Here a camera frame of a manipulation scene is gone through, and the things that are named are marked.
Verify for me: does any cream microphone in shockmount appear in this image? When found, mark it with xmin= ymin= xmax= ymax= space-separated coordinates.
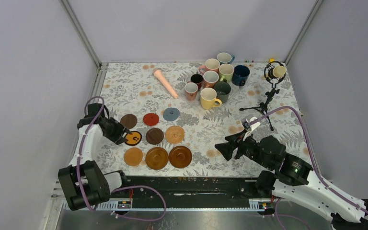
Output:
xmin=263 ymin=61 xmax=287 ymax=84

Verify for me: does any brown ceramic saucer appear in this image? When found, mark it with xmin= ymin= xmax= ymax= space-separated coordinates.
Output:
xmin=145 ymin=147 xmax=169 ymax=170
xmin=169 ymin=146 xmax=192 ymax=168

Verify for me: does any orange black smiley coaster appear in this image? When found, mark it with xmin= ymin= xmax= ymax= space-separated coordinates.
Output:
xmin=124 ymin=131 xmax=142 ymax=146

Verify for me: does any pink silicone microphone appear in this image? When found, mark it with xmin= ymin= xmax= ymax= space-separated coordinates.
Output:
xmin=153 ymin=68 xmax=179 ymax=99

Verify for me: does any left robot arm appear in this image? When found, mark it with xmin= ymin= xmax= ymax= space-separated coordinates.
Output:
xmin=57 ymin=116 xmax=130 ymax=211

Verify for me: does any yellow mug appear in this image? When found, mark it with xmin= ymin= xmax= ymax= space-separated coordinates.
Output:
xmin=200 ymin=88 xmax=222 ymax=110

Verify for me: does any white blue-handled mug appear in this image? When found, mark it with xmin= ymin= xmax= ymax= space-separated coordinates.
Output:
xmin=217 ymin=52 xmax=235 ymax=65

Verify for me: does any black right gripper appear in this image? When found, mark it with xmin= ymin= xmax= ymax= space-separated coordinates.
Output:
xmin=214 ymin=127 xmax=274 ymax=170

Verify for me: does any blue-grey smiley coaster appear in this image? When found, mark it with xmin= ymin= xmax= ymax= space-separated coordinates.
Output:
xmin=163 ymin=107 xmax=180 ymax=122

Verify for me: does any dark green mug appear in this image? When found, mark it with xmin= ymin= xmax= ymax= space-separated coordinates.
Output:
xmin=213 ymin=81 xmax=231 ymax=104

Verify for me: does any woven rattan coaster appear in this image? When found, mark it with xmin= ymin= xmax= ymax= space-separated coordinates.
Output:
xmin=165 ymin=126 xmax=185 ymax=144

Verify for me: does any dark walnut coaster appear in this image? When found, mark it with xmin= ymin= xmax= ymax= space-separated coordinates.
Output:
xmin=120 ymin=114 xmax=138 ymax=129
xmin=146 ymin=128 xmax=164 ymax=145

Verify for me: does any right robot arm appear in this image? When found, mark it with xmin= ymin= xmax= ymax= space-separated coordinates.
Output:
xmin=215 ymin=130 xmax=368 ymax=230

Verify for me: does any black mug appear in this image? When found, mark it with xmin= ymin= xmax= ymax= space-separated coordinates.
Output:
xmin=190 ymin=74 xmax=203 ymax=90

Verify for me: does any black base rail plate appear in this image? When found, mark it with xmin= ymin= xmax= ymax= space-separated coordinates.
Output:
xmin=111 ymin=176 xmax=272 ymax=209

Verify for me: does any light green mug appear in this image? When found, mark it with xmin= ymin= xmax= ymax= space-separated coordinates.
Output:
xmin=218 ymin=63 xmax=234 ymax=82

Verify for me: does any small pink patterned mug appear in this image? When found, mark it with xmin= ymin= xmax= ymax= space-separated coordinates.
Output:
xmin=184 ymin=82 xmax=198 ymax=101

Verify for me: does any pink mug back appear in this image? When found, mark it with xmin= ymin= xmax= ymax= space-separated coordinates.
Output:
xmin=198 ymin=58 xmax=220 ymax=75

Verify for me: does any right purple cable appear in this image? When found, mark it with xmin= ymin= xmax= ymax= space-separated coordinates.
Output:
xmin=251 ymin=105 xmax=368 ymax=230

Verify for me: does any red smiley coaster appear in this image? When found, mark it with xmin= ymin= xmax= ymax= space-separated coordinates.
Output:
xmin=143 ymin=113 xmax=160 ymax=127

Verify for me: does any pink mug centre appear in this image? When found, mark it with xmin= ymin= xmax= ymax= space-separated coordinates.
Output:
xmin=203 ymin=70 xmax=219 ymax=88

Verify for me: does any floral tablecloth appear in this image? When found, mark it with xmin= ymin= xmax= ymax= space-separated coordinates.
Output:
xmin=89 ymin=62 xmax=321 ymax=178

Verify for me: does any aluminium frame rail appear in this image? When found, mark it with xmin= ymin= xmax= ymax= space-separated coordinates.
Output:
xmin=59 ymin=0 xmax=102 ymax=68

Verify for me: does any navy blue mug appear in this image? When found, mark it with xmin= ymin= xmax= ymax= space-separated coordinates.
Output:
xmin=231 ymin=65 xmax=250 ymax=87

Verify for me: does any light brown round coaster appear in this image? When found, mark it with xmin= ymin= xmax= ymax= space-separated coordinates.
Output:
xmin=124 ymin=148 xmax=143 ymax=166

